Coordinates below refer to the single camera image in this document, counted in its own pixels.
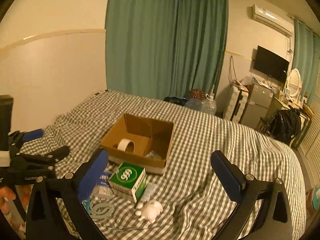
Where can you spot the wooden dressing table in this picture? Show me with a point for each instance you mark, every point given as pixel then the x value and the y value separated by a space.
pixel 306 115

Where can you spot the brown cardboard box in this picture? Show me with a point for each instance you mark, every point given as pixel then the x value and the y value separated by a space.
pixel 152 139

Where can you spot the white tape roll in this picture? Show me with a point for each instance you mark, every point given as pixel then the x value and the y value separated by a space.
pixel 126 145

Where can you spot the black wall television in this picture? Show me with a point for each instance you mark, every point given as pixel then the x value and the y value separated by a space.
pixel 271 64

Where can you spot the gray checkered bed cover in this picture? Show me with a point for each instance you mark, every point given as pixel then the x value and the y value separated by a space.
pixel 194 202

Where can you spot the white oval mirror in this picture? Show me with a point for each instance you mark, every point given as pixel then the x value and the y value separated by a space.
pixel 293 83

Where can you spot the gray mini fridge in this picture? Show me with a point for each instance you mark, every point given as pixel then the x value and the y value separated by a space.
pixel 257 105

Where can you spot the clear cotton swab jar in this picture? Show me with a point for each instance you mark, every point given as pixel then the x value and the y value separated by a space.
pixel 103 189

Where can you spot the green white medicine box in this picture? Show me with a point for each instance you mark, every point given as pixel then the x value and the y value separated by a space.
pixel 128 181

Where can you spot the gray folding hanger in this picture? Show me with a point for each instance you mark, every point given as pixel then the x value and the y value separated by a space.
pixel 98 211

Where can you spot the clear water jug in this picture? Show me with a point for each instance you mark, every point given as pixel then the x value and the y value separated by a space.
pixel 208 105

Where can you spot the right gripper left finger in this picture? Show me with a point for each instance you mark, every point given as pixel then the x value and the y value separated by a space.
pixel 44 219

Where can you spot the green window curtain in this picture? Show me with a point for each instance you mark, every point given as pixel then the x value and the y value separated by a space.
pixel 306 58

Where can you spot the white suitcase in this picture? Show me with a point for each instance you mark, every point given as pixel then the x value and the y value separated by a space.
pixel 236 102

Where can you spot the black backpack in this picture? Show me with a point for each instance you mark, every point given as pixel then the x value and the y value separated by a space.
pixel 284 125

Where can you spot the white cream tube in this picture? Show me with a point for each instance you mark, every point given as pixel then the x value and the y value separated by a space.
pixel 148 192

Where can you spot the brown patterned cushion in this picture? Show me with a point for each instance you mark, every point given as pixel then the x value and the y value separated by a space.
pixel 196 94

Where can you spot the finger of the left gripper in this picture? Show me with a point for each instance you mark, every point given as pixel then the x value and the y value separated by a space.
pixel 34 162
pixel 17 139

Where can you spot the person's left hand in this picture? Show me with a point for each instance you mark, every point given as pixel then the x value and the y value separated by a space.
pixel 7 194

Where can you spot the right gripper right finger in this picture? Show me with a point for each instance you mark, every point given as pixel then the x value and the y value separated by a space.
pixel 273 220

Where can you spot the white air conditioner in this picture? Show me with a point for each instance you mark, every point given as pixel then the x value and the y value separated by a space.
pixel 272 20

